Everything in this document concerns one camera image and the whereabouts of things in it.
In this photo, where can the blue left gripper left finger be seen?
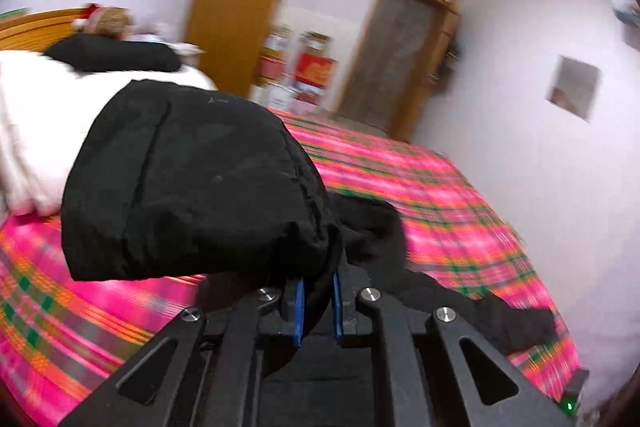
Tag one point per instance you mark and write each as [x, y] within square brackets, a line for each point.
[293, 312]

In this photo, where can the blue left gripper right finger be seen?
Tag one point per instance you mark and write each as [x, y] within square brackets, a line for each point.
[344, 306]

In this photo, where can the black padded jacket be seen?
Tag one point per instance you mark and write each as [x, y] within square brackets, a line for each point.
[174, 181]

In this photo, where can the red gift box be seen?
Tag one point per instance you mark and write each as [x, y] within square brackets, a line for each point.
[314, 70]

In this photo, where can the stacked colourful boxes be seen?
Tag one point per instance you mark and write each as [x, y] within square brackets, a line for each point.
[272, 57]

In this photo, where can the cardboard box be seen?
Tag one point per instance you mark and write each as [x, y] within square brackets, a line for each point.
[315, 43]

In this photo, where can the pink plaid bed sheet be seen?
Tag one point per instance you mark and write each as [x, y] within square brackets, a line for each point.
[60, 339]

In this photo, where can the white folded duvet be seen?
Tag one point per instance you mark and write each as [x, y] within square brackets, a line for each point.
[47, 109]

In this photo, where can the black garment on pillow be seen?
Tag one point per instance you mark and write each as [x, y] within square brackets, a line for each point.
[93, 53]

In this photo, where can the plush toy with red hat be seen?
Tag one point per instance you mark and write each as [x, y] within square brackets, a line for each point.
[106, 21]

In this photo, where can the wooden headboard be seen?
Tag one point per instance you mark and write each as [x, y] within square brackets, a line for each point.
[36, 32]

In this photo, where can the wooden door frame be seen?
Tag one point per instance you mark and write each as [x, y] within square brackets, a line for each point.
[396, 64]

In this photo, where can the grey wall panel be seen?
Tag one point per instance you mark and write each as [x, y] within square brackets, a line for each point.
[574, 87]

